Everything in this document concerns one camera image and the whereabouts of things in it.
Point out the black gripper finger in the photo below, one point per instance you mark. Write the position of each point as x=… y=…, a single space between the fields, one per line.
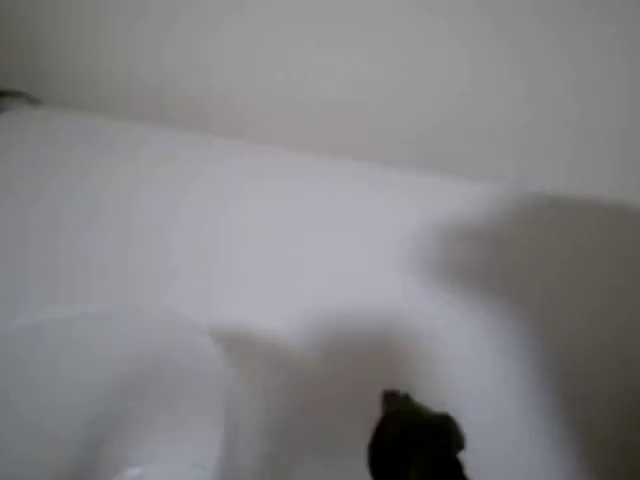
x=415 y=445

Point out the translucent plastic measuring cup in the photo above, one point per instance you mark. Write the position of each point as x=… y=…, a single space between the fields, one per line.
x=100 y=400

